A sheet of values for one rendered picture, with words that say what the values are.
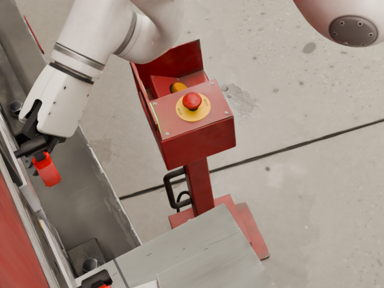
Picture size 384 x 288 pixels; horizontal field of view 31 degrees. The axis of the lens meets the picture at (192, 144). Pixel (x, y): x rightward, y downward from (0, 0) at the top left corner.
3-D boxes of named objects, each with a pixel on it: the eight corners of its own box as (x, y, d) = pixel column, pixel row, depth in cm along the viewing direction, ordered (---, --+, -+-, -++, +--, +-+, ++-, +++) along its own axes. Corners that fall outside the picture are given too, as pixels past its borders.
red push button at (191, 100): (206, 112, 141) (204, 102, 138) (187, 119, 141) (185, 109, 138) (199, 98, 143) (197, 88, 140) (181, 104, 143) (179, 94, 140)
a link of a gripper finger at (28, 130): (52, 87, 106) (58, 113, 110) (17, 117, 102) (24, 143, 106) (58, 90, 106) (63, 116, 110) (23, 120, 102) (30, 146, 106)
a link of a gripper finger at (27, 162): (36, 130, 109) (20, 168, 110) (24, 127, 106) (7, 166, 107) (52, 138, 108) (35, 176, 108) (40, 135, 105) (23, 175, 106)
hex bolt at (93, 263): (102, 271, 110) (100, 267, 109) (87, 279, 110) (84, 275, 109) (96, 258, 112) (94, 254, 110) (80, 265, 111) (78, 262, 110)
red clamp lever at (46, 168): (66, 182, 91) (46, 142, 83) (38, 196, 90) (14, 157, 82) (62, 172, 92) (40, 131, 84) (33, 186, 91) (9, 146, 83)
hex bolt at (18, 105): (27, 112, 129) (24, 107, 128) (13, 118, 129) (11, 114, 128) (22, 102, 131) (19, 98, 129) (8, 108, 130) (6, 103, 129)
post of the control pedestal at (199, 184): (219, 234, 198) (202, 129, 153) (202, 240, 197) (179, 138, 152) (212, 218, 201) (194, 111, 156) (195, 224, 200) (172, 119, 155)
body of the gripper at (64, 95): (74, 64, 114) (46, 126, 115) (38, 50, 105) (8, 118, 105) (109, 82, 111) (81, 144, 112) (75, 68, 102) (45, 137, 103)
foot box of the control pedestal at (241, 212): (271, 256, 205) (271, 240, 195) (192, 287, 203) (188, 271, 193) (246, 202, 216) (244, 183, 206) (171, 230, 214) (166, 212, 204)
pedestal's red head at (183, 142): (236, 147, 149) (232, 98, 134) (167, 172, 148) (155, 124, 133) (205, 80, 160) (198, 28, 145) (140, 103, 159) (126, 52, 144)
